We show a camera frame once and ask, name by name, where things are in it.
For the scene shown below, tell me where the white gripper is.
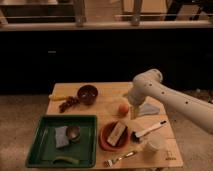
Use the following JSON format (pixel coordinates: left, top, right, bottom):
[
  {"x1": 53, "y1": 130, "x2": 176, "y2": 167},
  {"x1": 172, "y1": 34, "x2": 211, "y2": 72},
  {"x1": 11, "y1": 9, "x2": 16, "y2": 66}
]
[{"x1": 127, "y1": 85, "x2": 146, "y2": 120}]

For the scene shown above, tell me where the orange apple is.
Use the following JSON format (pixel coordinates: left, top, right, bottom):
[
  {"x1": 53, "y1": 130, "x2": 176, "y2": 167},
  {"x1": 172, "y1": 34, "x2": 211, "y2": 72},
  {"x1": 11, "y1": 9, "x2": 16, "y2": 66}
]
[{"x1": 118, "y1": 103, "x2": 129, "y2": 117}]

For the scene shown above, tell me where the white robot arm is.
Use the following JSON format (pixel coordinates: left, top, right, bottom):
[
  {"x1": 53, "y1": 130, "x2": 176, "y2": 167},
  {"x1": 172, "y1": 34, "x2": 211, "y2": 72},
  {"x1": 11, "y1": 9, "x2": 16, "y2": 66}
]
[{"x1": 127, "y1": 69, "x2": 213, "y2": 134}]

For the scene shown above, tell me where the orange bowl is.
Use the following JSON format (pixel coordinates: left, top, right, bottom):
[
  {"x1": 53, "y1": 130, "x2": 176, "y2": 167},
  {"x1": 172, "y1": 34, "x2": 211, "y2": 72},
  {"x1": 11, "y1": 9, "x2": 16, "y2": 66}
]
[{"x1": 99, "y1": 122, "x2": 129, "y2": 152}]

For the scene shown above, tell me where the purple bowl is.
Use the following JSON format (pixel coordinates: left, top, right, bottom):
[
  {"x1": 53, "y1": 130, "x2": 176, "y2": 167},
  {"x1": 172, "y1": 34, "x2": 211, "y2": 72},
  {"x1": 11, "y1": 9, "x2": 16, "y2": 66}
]
[{"x1": 77, "y1": 85, "x2": 98, "y2": 105}]

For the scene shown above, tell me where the grey blue cloth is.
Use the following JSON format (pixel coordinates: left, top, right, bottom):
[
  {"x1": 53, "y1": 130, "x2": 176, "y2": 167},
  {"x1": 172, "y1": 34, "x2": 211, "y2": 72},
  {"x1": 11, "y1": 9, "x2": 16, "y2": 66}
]
[{"x1": 138, "y1": 103, "x2": 160, "y2": 116}]

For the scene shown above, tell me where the wooden block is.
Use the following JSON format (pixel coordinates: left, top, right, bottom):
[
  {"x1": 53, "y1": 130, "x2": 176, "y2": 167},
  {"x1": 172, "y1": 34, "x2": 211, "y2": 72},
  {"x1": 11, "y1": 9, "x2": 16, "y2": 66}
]
[{"x1": 107, "y1": 122, "x2": 127, "y2": 147}]

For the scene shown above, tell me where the wooden table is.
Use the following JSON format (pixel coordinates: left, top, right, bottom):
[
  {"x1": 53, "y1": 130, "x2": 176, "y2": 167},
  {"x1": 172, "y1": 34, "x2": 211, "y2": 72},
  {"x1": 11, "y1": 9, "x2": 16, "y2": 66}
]
[{"x1": 34, "y1": 81, "x2": 184, "y2": 171}]

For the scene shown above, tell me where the silver fork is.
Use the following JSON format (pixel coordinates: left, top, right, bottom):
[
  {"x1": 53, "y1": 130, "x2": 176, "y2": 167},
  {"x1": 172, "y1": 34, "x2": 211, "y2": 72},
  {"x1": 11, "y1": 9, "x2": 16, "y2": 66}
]
[{"x1": 104, "y1": 150, "x2": 138, "y2": 167}]

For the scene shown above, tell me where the bunch of red grapes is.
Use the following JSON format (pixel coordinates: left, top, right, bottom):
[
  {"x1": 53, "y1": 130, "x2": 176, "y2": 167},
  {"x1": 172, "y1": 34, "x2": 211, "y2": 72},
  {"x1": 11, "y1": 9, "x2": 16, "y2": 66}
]
[{"x1": 59, "y1": 96, "x2": 79, "y2": 113}]

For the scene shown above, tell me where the small metal cup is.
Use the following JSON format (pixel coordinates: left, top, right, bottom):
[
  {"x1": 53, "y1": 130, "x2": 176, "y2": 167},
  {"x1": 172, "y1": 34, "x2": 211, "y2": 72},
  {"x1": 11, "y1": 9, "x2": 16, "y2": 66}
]
[{"x1": 66, "y1": 126, "x2": 80, "y2": 142}]

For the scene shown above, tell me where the blue sponge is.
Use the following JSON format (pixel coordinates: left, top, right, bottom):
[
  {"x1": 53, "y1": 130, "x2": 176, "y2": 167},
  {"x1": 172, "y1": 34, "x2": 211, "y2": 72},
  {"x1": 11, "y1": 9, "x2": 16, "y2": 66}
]
[{"x1": 55, "y1": 126, "x2": 69, "y2": 148}]

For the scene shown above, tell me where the yellow banana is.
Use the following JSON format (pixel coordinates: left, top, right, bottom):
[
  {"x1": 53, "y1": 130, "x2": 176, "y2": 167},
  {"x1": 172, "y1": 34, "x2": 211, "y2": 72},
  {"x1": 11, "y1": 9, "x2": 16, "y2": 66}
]
[{"x1": 49, "y1": 94, "x2": 68, "y2": 101}]

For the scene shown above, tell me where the green pepper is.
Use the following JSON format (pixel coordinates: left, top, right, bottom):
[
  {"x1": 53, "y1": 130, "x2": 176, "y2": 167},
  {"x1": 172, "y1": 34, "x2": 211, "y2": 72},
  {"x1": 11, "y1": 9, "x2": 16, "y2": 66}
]
[{"x1": 52, "y1": 156, "x2": 80, "y2": 164}]

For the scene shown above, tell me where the green plastic tray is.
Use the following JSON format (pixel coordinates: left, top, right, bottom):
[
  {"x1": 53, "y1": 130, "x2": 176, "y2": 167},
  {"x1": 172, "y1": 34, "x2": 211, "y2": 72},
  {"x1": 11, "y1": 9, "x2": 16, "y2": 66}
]
[{"x1": 26, "y1": 115, "x2": 97, "y2": 168}]

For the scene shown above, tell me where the white handled brush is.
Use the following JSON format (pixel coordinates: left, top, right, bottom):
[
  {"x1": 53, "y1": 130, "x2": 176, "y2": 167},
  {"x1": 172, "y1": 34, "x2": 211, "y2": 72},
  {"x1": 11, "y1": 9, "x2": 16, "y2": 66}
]
[{"x1": 131, "y1": 120, "x2": 167, "y2": 142}]

